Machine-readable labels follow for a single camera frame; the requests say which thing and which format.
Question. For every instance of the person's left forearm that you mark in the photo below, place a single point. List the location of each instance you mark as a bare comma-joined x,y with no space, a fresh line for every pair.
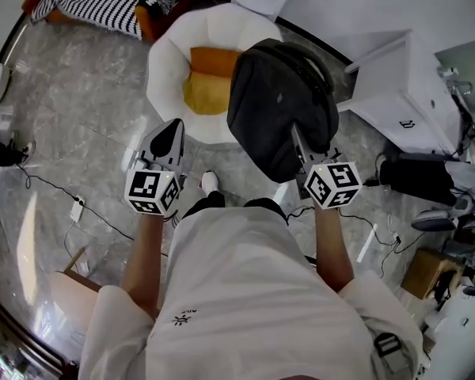
148,259

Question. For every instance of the person's black trousers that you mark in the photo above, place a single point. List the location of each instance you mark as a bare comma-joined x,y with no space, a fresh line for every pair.
206,204

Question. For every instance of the light wooden table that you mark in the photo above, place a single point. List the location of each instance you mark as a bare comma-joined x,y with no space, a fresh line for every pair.
71,291

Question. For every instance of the dark grey backpack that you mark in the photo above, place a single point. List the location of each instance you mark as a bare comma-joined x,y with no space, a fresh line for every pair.
269,109

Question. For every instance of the person's white shirt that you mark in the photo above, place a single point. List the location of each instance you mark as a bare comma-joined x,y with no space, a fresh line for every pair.
241,291

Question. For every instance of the person's right forearm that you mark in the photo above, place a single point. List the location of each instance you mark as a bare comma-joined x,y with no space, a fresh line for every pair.
332,248

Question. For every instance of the small white bottle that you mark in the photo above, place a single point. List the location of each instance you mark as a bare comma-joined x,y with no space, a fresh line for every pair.
447,71

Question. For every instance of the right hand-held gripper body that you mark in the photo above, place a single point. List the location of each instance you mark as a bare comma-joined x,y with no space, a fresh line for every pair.
332,184

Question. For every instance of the person's left white shoe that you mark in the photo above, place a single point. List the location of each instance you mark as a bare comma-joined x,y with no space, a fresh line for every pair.
210,180

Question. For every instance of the white sink cabinet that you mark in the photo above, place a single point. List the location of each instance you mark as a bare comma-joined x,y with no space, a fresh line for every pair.
411,93

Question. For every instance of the white plug adapter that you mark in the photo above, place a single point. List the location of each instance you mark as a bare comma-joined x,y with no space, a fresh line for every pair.
394,236

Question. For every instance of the white power strip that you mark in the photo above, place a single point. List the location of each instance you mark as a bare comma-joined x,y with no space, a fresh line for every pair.
77,211

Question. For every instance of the orange cushion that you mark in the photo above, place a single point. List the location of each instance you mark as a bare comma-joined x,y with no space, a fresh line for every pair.
210,59

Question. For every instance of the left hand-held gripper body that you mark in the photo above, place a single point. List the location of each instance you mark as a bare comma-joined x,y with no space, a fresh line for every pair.
142,184

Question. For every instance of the cardboard box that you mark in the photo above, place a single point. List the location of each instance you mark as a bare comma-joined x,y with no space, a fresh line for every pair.
423,267

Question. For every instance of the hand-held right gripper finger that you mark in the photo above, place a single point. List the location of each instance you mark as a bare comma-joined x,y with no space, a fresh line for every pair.
299,150

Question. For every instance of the white round lounge chair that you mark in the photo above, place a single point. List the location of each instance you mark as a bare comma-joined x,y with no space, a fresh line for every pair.
166,69

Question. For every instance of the small black bag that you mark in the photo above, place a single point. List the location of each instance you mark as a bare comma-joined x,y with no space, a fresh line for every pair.
447,283

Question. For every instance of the yellow cushion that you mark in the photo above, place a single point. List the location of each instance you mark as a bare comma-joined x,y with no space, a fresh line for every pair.
206,93

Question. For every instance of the chrome faucet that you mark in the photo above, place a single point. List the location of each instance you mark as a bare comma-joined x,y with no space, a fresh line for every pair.
459,87

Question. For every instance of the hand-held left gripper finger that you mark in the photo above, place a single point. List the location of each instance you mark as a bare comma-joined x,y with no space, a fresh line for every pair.
182,145
145,145

